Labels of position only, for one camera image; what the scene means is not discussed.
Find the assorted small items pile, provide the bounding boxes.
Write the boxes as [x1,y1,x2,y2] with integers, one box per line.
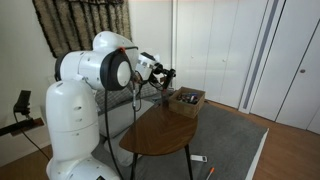
[176,92,200,105]

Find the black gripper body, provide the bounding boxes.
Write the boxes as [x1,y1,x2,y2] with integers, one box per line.
[148,61,168,83]

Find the orange and white pen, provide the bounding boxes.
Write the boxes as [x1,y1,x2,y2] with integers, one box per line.
[205,167,216,180]

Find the dark wooden half-round table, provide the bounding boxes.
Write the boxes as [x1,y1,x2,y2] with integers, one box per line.
[119,99,199,180]

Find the brown shaggy wall hanging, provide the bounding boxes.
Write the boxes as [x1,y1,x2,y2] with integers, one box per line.
[32,0,133,59]

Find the white remote control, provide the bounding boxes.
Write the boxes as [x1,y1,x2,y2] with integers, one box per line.
[190,154,208,163]

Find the grey rug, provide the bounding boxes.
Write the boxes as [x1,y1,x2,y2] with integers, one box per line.
[91,101,269,180]

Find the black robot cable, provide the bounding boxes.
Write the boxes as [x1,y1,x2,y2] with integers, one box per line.
[104,71,144,180]

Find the dark drinking glass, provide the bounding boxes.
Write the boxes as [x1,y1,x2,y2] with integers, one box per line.
[161,88,170,108]

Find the wooden bin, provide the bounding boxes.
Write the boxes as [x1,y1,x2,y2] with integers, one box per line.
[167,86,206,119]

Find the white closet doors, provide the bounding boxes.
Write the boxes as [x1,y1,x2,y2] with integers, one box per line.
[173,0,268,109]

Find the brown wooden shelf board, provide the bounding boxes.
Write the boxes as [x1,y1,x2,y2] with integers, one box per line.
[0,117,45,137]

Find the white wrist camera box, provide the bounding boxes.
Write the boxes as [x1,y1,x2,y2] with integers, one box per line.
[140,51,162,65]

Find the white sliding door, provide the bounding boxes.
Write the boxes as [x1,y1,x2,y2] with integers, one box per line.
[249,0,320,135]

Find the small light grey pillow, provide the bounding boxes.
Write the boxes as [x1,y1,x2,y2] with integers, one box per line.
[103,136,141,168]

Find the black camera on stand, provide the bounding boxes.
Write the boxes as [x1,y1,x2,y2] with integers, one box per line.
[12,89,32,116]

